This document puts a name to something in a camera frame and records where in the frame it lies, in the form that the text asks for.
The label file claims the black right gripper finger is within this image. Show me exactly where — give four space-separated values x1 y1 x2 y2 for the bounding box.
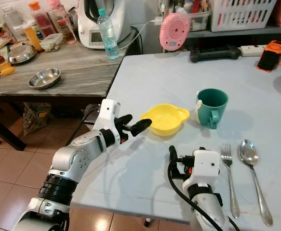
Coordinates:
168 145 180 180

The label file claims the yellow plastic bowl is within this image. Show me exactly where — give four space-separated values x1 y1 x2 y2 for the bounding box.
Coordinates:
140 103 190 137

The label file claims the steel fork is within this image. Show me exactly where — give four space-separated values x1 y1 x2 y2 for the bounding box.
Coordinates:
220 143 241 220

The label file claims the grey wooden side table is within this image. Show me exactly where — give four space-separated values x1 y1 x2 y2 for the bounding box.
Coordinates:
0 40 134 153

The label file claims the steel spoon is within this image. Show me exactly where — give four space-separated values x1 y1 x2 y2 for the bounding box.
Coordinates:
238 139 274 227

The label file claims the green mug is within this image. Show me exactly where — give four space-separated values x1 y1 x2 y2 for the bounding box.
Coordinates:
195 88 229 130

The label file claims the clear water bottle teal cap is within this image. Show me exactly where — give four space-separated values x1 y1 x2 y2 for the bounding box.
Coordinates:
96 9 120 60

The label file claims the patterned bag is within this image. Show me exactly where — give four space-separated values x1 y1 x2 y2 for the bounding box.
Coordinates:
22 102 52 138

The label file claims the small shallow steel bowl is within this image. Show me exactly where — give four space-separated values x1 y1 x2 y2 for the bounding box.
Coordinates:
28 67 62 90

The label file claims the white food processor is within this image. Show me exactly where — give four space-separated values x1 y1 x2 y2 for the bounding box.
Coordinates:
77 0 134 50

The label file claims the pink round appliance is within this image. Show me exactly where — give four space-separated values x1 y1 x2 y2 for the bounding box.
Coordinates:
159 13 191 52

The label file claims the lidded plastic food container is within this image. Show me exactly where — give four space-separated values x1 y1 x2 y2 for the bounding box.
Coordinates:
40 33 64 53

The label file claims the pink drinking bottle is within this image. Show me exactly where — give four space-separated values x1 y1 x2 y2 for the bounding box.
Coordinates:
47 0 77 45

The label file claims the clear storage box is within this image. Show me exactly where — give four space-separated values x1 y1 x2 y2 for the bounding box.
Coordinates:
188 11 213 32

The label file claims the orange squeeze bottle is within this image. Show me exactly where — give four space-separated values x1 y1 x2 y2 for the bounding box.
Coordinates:
23 26 43 53

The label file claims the red liquid bottle orange cap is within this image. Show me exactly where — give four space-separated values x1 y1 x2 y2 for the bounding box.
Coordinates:
27 1 54 39

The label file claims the white power strip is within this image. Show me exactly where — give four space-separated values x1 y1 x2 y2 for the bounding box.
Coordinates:
240 44 269 57

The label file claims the orange cased phone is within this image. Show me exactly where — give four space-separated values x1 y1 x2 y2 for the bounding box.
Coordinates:
255 40 281 73

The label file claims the clear plastic bottle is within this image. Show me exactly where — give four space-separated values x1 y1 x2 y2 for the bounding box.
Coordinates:
1 6 28 40

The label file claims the white plastic basket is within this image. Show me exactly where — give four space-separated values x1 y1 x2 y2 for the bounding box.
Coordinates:
210 0 279 32

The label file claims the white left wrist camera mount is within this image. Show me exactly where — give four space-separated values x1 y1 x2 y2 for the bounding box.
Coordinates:
99 100 121 130

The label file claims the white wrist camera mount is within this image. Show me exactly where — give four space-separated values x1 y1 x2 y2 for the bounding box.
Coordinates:
99 100 121 130
191 149 223 189

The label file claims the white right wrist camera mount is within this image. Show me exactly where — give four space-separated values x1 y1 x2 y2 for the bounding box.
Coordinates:
191 149 223 189

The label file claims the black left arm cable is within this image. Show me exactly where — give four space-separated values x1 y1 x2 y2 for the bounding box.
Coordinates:
66 106 101 147

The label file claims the white charger cable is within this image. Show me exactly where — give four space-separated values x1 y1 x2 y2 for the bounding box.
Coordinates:
131 20 156 50

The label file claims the orange handled utensil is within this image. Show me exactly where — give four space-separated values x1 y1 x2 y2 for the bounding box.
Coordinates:
0 66 17 83

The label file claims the dark wall shelf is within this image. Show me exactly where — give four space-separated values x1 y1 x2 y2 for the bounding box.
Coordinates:
160 25 281 53

